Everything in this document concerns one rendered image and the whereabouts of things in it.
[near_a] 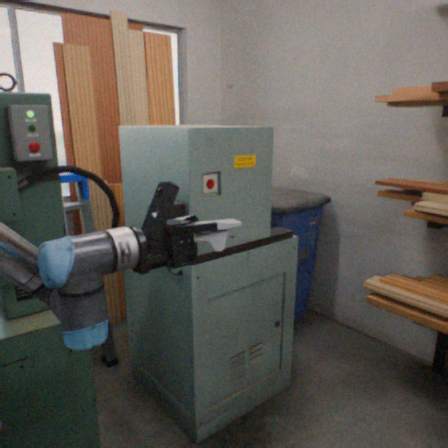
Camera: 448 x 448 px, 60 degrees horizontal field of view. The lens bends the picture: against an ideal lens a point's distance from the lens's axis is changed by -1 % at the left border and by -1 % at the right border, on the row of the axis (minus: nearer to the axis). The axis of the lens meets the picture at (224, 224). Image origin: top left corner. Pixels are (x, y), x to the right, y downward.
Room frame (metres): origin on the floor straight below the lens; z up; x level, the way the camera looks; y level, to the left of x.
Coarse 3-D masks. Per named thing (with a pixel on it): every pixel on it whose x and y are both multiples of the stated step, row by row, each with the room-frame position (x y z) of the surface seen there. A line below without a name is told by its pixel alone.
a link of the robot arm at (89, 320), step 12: (60, 300) 0.57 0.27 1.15; (72, 300) 0.56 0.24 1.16; (84, 300) 0.57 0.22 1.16; (96, 300) 0.58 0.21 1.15; (60, 312) 0.58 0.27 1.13; (72, 312) 0.56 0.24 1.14; (84, 312) 0.57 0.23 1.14; (96, 312) 0.58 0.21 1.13; (72, 324) 0.56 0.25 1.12; (84, 324) 0.56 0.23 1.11; (96, 324) 0.57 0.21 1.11; (72, 336) 0.56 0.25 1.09; (84, 336) 0.56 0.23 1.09; (96, 336) 0.58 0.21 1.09; (72, 348) 0.57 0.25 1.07; (84, 348) 0.57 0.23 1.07
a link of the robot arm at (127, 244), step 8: (112, 232) 0.63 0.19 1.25; (120, 232) 0.63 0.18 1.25; (128, 232) 0.64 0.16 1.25; (120, 240) 0.62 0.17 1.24; (128, 240) 0.63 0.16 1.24; (136, 240) 0.63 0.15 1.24; (120, 248) 0.61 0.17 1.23; (128, 248) 0.62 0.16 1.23; (136, 248) 0.63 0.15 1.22; (120, 256) 0.61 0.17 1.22; (128, 256) 0.62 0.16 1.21; (136, 256) 0.63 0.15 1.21; (120, 264) 0.61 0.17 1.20; (128, 264) 0.62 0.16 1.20; (136, 264) 0.63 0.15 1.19
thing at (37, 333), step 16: (0, 304) 1.26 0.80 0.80; (0, 320) 1.14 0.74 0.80; (16, 320) 1.14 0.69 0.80; (32, 320) 1.14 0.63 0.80; (48, 320) 1.14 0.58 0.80; (0, 336) 1.04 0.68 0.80; (16, 336) 1.05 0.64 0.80; (32, 336) 1.08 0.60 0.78; (48, 336) 1.10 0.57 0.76; (0, 352) 1.02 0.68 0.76; (16, 352) 1.05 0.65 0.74; (32, 352) 1.07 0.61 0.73
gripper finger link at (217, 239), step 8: (224, 224) 0.70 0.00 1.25; (232, 224) 0.71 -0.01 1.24; (240, 224) 0.72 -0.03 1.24; (200, 232) 0.71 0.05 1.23; (208, 232) 0.70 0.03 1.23; (216, 232) 0.71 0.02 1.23; (224, 232) 0.71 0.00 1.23; (200, 240) 0.70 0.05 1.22; (208, 240) 0.70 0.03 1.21; (216, 240) 0.70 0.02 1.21; (224, 240) 0.71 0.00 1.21; (216, 248) 0.70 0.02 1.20; (224, 248) 0.71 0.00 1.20
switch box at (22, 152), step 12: (12, 108) 1.14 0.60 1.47; (24, 108) 1.16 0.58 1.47; (36, 108) 1.17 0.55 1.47; (12, 120) 1.14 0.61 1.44; (24, 120) 1.15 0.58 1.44; (48, 120) 1.19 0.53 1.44; (12, 132) 1.15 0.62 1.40; (24, 132) 1.15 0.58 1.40; (36, 132) 1.17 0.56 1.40; (48, 132) 1.19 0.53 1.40; (12, 144) 1.18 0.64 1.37; (24, 144) 1.15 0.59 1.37; (48, 144) 1.19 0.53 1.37; (24, 156) 1.15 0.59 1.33; (36, 156) 1.17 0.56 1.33; (48, 156) 1.19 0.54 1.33
